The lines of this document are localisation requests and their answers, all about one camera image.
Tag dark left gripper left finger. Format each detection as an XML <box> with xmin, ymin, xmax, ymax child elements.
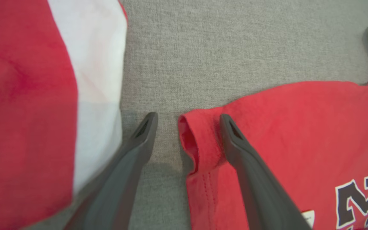
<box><xmin>64</xmin><ymin>112</ymin><xmax>158</xmax><ymax>230</ymax></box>

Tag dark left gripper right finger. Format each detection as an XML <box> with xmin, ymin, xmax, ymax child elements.
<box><xmin>220</xmin><ymin>114</ymin><xmax>312</xmax><ymax>230</ymax></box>

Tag red shorts with number print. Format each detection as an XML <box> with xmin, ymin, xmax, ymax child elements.
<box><xmin>178</xmin><ymin>19</ymin><xmax>368</xmax><ymax>230</ymax></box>

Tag red jersey with white trim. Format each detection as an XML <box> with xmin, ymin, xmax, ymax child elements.
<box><xmin>0</xmin><ymin>0</ymin><xmax>128</xmax><ymax>230</ymax></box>

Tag grey fabric sofa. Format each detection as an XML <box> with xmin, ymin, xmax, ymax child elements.
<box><xmin>21</xmin><ymin>0</ymin><xmax>368</xmax><ymax>230</ymax></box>

